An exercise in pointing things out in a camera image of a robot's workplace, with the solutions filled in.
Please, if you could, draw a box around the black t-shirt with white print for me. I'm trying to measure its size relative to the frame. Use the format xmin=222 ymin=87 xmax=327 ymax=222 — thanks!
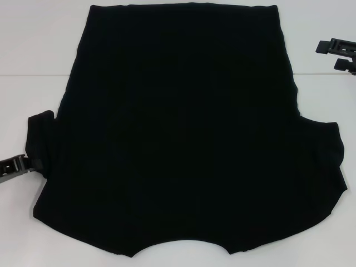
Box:
xmin=25 ymin=2 xmax=348 ymax=249

